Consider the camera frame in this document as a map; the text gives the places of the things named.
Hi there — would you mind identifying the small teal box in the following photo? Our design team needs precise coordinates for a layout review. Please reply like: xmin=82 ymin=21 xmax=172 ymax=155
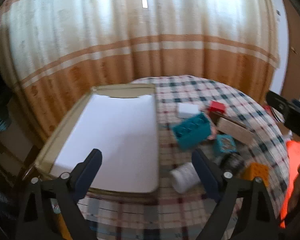
xmin=213 ymin=134 xmax=238 ymax=154

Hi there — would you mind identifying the dark brown box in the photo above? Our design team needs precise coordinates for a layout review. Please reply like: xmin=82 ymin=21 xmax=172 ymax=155
xmin=209 ymin=111 xmax=245 ymax=128

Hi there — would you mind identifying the white charger plug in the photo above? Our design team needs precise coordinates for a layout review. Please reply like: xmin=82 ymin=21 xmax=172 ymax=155
xmin=177 ymin=103 xmax=200 ymax=120

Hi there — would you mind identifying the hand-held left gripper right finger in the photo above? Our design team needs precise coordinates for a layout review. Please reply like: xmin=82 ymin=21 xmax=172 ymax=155
xmin=191 ymin=149 xmax=282 ymax=240

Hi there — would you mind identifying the white paper sheet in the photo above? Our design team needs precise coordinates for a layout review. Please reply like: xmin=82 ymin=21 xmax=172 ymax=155
xmin=50 ymin=94 xmax=158 ymax=193

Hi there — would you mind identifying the orange toy block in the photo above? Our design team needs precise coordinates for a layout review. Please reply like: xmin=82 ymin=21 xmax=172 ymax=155
xmin=244 ymin=162 xmax=269 ymax=187

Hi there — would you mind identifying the dark round jar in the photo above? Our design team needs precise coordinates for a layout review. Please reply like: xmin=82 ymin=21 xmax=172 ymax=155
xmin=219 ymin=152 xmax=245 ymax=174

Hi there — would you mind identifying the red toy block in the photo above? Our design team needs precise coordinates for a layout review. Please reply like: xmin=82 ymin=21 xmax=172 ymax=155
xmin=207 ymin=101 xmax=227 ymax=114

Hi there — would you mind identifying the gold metal tin tray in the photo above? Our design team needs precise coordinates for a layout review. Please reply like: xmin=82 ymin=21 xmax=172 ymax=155
xmin=22 ymin=84 xmax=161 ymax=198

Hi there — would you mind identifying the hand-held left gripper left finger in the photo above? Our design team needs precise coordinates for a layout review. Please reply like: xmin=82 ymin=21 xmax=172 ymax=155
xmin=15 ymin=149 xmax=103 ymax=240

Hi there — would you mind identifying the brown wooden door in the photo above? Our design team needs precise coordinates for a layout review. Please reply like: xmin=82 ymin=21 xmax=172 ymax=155
xmin=281 ymin=0 xmax=300 ymax=100

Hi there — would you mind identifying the yellow object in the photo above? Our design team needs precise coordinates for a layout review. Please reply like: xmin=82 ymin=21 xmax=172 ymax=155
xmin=49 ymin=197 xmax=73 ymax=240

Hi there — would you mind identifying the cream and orange curtain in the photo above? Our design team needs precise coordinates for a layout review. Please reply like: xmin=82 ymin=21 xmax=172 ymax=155
xmin=0 ymin=0 xmax=289 ymax=143

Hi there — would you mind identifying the teal toy brick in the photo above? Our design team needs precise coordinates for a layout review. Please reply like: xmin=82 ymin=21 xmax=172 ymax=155
xmin=171 ymin=112 xmax=213 ymax=150

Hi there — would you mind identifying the plaid tablecloth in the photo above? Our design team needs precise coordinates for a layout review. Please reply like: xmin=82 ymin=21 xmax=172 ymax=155
xmin=77 ymin=75 xmax=290 ymax=240

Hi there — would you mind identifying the wooden block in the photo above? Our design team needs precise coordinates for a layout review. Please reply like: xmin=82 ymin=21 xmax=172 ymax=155
xmin=216 ymin=117 xmax=255 ymax=145

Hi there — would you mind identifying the white plastic bottle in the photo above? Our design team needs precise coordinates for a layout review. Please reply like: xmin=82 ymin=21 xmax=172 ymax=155
xmin=170 ymin=162 xmax=202 ymax=193

